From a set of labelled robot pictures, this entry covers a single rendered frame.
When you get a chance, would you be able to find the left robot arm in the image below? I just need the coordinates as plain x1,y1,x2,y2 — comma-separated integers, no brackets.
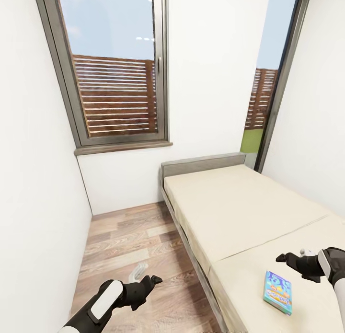
57,262,162,333

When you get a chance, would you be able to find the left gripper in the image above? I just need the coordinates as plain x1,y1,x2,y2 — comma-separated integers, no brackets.
130,275,162,311

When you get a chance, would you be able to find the board game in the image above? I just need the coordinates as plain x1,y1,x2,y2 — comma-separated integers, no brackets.
264,270,292,315

